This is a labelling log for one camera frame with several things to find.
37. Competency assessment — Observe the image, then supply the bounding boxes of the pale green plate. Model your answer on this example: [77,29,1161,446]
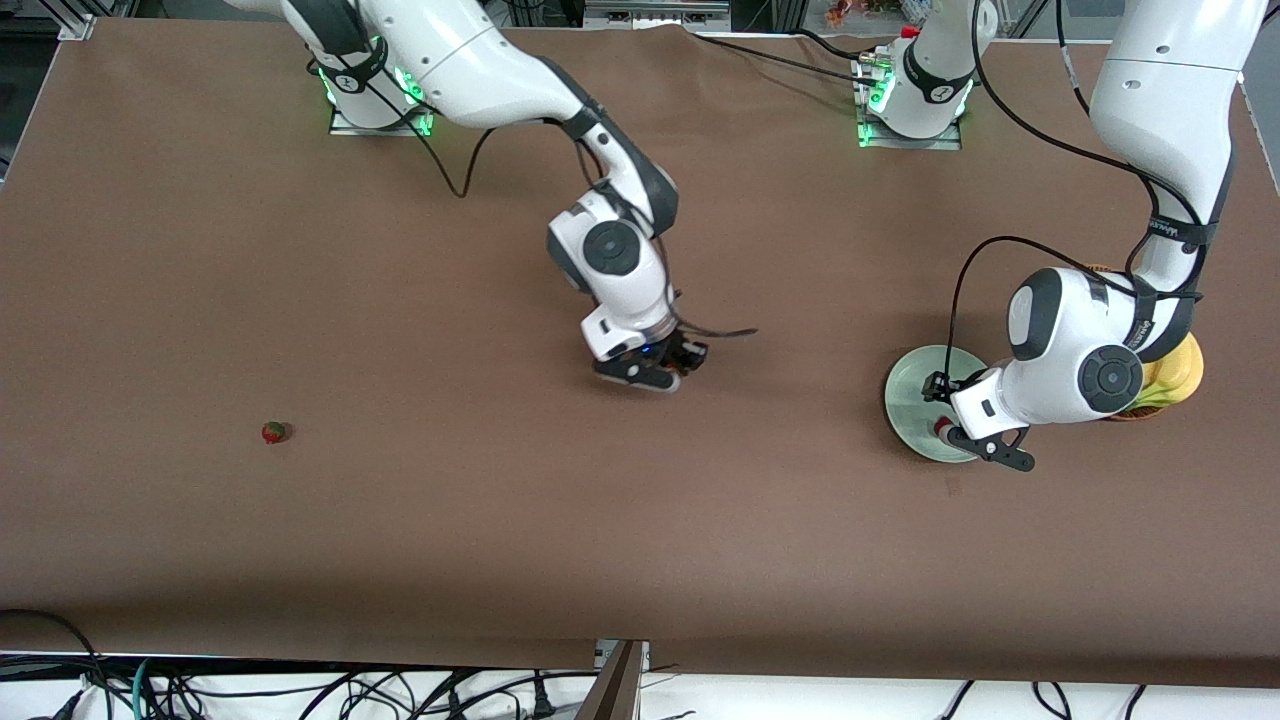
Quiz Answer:
[884,345,991,464]

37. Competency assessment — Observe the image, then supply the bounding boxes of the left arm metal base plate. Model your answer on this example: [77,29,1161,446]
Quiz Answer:
[857,110,963,151]

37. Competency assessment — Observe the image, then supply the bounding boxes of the yellow banana bunch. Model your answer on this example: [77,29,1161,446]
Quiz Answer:
[1130,335,1205,412]

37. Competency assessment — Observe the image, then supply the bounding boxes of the brown table cover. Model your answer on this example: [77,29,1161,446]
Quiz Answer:
[0,18,1280,689]

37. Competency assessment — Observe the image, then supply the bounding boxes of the thick black floor cable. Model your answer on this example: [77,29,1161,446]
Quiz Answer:
[0,608,106,720]

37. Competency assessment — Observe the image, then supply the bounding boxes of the brown wicker basket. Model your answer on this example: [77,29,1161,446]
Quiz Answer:
[1085,263,1171,422]

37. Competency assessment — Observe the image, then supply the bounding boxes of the aluminium frame unit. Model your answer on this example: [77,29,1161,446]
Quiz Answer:
[583,0,733,31]

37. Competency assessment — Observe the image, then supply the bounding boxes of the black floor cable tangle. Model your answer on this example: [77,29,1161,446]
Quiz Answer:
[150,668,561,720]

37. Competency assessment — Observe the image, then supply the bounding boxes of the short black table cable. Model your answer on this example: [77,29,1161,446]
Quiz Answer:
[795,28,881,63]

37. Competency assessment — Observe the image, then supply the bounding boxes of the wooden beam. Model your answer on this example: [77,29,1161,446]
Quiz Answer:
[575,640,646,720]

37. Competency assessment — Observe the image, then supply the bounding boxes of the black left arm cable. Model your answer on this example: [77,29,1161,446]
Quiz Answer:
[945,0,1216,381]

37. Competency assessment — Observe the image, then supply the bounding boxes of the orange background objects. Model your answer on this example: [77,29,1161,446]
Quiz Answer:
[825,0,936,29]

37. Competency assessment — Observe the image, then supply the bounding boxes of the long black table cable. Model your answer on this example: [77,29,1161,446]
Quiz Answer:
[685,28,883,85]

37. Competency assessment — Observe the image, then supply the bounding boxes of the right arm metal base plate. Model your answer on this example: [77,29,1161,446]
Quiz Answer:
[328,100,433,137]

